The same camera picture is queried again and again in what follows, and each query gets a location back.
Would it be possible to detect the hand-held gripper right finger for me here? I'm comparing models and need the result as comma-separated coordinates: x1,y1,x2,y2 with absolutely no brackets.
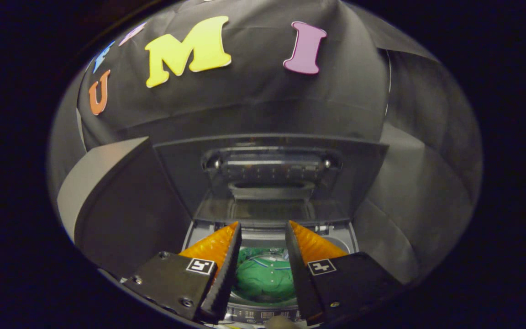
285,220,403,326

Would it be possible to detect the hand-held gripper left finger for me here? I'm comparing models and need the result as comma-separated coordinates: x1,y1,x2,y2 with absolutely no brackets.
124,222,243,323

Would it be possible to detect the grey cabinet with dark top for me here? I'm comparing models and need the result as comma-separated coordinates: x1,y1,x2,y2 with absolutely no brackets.
57,136,193,279

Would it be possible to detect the green polo shirt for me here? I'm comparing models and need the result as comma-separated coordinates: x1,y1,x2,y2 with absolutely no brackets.
233,247,298,304

